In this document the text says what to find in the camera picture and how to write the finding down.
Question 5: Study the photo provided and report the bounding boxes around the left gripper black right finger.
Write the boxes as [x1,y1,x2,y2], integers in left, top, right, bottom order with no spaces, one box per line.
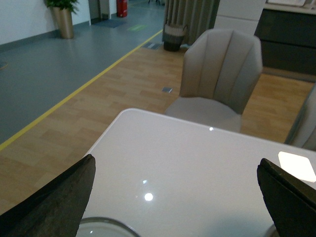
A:
[257,158,316,237]

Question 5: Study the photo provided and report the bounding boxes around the glass pot lid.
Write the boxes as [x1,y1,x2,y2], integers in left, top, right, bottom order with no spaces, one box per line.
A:
[76,217,140,237]

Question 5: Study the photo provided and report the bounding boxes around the dark grey kitchen counter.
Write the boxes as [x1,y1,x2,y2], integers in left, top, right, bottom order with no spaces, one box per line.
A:
[255,3,316,76]

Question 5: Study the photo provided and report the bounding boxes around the white cabinet column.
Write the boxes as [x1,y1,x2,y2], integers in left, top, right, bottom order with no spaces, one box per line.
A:
[214,0,266,35]

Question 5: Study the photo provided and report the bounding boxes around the woven laundry basket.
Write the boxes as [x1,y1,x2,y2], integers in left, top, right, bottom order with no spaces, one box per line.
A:
[162,24,188,52]

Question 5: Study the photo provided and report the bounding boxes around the left beige upholstered chair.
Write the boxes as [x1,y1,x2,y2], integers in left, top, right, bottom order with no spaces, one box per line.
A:
[165,29,263,132]

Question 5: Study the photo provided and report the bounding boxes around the green potted plant gold vase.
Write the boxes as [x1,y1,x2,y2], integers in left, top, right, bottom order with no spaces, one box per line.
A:
[44,0,79,39]

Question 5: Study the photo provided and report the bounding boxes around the beige upholstered chair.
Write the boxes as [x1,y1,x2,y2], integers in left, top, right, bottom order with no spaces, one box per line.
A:
[165,29,263,132]
[284,84,316,151]

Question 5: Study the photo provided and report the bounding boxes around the blue door mat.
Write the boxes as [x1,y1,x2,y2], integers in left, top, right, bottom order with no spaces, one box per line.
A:
[95,19,125,28]

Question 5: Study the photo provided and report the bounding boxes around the grey pleated curtain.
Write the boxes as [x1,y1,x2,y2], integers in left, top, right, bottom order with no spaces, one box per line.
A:
[162,0,220,45]

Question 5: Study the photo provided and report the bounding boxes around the right beige upholstered chair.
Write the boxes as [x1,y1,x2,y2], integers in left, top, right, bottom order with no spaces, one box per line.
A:
[284,84,316,151]

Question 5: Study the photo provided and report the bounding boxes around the red fire extinguisher box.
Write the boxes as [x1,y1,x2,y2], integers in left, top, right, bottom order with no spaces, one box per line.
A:
[116,0,128,18]

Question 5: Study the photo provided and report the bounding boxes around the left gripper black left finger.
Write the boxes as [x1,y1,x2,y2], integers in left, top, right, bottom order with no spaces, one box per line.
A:
[0,154,95,237]

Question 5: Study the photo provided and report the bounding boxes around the cream steel cooking pot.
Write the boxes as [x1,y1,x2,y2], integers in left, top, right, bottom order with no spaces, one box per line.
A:
[264,224,279,237]

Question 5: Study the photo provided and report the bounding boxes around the silver floor socket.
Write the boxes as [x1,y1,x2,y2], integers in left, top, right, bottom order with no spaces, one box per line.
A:
[162,87,173,93]

